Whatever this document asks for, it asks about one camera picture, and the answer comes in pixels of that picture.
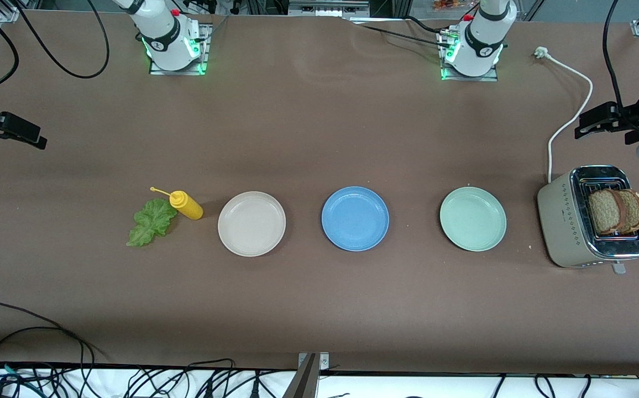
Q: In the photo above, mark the green plate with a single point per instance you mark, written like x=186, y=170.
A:
x=473, y=219

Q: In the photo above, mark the blue plate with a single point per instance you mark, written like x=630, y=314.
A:
x=355, y=218

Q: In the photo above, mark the grey metal bracket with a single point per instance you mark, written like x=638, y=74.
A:
x=307, y=376

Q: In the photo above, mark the beige chrome toaster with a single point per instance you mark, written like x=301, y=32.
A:
x=560, y=221

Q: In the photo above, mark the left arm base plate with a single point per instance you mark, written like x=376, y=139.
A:
x=469, y=78

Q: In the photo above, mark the orange packet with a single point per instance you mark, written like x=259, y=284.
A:
x=449, y=4

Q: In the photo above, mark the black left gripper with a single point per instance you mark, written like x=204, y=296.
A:
x=633, y=118

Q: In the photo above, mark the beige plate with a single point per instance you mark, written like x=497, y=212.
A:
x=251, y=224

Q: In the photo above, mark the grey metal equipment box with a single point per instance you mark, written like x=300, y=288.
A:
x=328, y=8

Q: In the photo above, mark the yellow squeeze bottle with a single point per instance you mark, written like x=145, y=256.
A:
x=187, y=205

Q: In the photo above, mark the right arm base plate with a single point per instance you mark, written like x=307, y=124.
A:
x=178, y=72

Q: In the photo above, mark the brown bread slice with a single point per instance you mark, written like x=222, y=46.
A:
x=635, y=210
x=604, y=213

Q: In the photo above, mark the green lettuce leaf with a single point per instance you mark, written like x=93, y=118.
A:
x=151, y=221

